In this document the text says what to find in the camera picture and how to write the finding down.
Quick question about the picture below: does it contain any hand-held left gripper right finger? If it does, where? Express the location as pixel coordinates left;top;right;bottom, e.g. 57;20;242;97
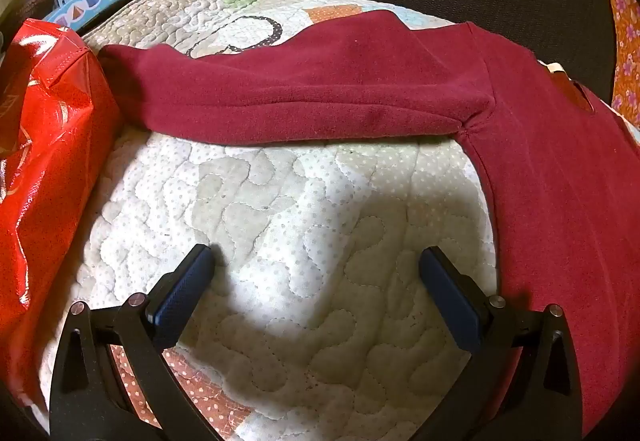
418;246;586;441

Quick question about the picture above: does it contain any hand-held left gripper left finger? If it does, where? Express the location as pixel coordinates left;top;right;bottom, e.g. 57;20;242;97
47;243;222;441

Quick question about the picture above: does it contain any maroon sweater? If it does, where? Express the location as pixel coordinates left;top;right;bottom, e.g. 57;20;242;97
97;10;640;441

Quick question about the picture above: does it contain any quilted heart-print mat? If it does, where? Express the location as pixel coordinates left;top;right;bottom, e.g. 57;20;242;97
37;0;640;441

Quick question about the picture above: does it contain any red glossy bag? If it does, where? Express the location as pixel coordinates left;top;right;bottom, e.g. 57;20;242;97
0;18;124;414

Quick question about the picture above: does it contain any orange floral blanket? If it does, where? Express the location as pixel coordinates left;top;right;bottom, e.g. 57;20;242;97
585;0;640;128

